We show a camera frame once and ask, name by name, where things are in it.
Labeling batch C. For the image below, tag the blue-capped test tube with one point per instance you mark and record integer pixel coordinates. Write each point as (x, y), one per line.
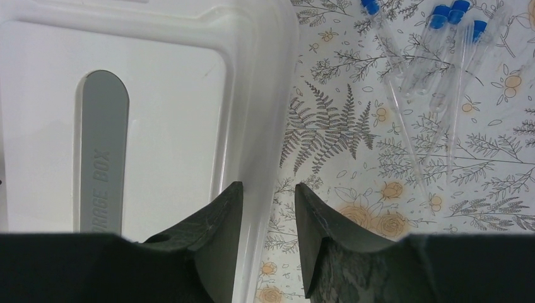
(447, 42)
(483, 39)
(385, 36)
(426, 50)

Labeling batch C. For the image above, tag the white plastic bin lid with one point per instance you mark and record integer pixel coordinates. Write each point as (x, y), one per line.
(127, 117)

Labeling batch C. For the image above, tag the floral table mat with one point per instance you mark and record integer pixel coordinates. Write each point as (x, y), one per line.
(344, 141)

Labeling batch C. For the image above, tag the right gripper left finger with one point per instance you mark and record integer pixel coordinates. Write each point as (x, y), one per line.
(192, 261)

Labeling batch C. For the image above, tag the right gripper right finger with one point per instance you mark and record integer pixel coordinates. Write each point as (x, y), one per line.
(344, 262)

